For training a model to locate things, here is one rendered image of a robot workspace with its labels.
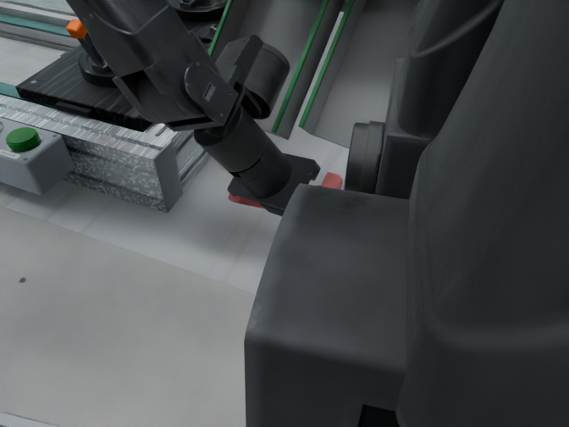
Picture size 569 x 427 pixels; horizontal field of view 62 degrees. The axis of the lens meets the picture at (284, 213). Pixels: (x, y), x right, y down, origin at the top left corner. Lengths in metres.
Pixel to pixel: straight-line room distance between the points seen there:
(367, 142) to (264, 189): 0.32
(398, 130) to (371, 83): 0.44
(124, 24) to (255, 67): 0.14
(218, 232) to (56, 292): 0.22
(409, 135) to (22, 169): 0.60
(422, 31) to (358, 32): 0.47
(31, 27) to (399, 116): 0.98
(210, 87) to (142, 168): 0.28
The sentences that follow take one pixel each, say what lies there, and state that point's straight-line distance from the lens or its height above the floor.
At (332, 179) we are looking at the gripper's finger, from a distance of 0.53.
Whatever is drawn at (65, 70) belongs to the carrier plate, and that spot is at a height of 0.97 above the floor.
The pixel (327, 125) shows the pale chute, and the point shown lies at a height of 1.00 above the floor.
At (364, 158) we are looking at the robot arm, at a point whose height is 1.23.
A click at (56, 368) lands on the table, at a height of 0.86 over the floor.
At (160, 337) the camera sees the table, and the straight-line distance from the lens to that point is 0.58.
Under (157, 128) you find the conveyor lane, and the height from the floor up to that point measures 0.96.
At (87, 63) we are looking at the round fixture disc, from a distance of 0.83.
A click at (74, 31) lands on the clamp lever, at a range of 0.75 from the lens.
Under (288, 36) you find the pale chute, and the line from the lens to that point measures 0.65.
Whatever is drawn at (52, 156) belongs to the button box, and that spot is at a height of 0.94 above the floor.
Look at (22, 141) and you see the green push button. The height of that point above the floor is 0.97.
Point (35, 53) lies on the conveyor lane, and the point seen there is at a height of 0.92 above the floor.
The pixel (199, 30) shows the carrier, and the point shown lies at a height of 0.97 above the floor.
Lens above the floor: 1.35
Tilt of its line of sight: 46 degrees down
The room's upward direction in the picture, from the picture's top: straight up
